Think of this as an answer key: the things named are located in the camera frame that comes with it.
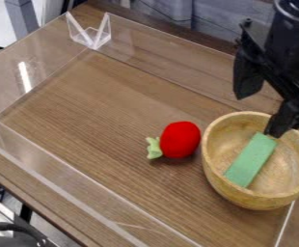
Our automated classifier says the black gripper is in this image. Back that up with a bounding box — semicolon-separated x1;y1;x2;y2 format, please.
234;0;299;138

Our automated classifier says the green foam block stick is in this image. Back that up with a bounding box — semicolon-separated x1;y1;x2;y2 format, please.
225;132;278;188

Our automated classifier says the brown wooden bowl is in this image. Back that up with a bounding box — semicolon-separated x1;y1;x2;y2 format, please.
202;111;299;210

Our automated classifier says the red plush strawberry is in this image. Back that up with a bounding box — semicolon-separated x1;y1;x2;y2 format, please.
146;122;202;159

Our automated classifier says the black clamp under table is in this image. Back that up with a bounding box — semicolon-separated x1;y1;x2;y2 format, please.
11;216;61;247

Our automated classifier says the clear acrylic corner bracket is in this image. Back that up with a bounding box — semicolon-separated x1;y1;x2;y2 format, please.
66;12;111;50

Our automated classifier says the black cable at left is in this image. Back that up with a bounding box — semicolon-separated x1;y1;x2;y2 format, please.
0;219;34;247

